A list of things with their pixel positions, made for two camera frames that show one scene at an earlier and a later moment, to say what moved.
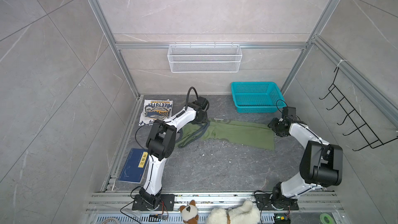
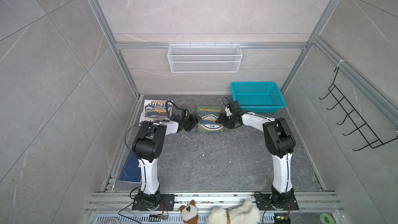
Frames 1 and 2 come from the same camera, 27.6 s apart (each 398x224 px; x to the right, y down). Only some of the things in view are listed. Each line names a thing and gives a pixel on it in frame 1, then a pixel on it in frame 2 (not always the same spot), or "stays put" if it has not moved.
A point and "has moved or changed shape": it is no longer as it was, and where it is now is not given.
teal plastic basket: [257, 97] stays put
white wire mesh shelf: [204, 58] stays put
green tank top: [243, 133] has moved or changed shape
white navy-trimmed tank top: [155, 109] stays put
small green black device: [282, 218] stays put
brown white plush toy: [189, 213] stays put
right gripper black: [272, 124] to [222, 120]
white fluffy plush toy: [244, 213] stays put
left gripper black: [205, 120] to [195, 120]
